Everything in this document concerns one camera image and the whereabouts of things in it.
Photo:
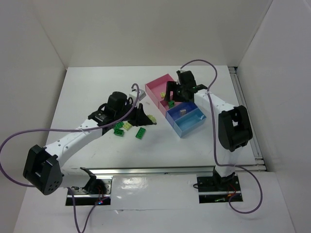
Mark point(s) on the green narrow lego brick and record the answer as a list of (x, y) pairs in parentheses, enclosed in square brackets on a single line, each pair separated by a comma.
[(141, 132)]

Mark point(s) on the green lego from stack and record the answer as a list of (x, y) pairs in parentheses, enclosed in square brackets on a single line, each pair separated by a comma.
[(171, 104)]

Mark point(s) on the large pink container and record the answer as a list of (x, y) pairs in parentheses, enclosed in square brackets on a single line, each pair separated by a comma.
[(156, 87)]

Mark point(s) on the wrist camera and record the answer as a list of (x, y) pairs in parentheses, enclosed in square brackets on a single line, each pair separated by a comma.
[(135, 94), (180, 71)]

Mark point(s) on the yellow lego brick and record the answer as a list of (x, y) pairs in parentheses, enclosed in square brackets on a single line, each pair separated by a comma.
[(127, 126)]

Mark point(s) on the aluminium front rail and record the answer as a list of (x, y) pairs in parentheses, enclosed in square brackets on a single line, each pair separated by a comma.
[(152, 170)]

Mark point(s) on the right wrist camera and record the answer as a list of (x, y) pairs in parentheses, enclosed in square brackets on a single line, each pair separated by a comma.
[(180, 71)]

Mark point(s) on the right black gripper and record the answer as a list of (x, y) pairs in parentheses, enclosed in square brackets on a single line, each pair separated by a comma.
[(175, 91)]

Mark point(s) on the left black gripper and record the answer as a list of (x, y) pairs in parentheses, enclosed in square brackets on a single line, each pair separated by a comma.
[(137, 114)]

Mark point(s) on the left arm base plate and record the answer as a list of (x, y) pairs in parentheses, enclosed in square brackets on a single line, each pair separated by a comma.
[(100, 193)]

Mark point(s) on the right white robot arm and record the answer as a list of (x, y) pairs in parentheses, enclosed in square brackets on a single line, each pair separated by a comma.
[(230, 124)]

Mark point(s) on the green small lego upside down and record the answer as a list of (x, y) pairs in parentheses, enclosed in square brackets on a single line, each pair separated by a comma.
[(119, 132)]

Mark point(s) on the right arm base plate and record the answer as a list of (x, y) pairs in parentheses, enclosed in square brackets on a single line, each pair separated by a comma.
[(208, 192)]

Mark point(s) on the green long lego brick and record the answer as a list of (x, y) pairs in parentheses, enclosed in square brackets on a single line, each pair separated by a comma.
[(118, 125)]

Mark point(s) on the small pink container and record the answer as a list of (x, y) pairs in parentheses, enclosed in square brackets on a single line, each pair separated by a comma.
[(164, 106)]

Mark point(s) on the small grey white block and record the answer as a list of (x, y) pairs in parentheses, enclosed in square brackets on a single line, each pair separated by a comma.
[(183, 112)]

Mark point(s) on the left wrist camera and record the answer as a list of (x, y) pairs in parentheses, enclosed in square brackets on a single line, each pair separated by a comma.
[(135, 94)]

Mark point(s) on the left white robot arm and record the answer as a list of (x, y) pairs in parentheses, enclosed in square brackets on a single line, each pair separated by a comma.
[(44, 165)]

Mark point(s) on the light blue container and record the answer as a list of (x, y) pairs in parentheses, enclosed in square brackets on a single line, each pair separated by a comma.
[(189, 122)]

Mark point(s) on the aluminium side rail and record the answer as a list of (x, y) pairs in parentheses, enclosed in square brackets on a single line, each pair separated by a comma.
[(259, 164)]

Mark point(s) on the green yellow blue lego stack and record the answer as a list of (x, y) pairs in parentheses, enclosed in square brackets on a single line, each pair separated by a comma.
[(153, 119)]

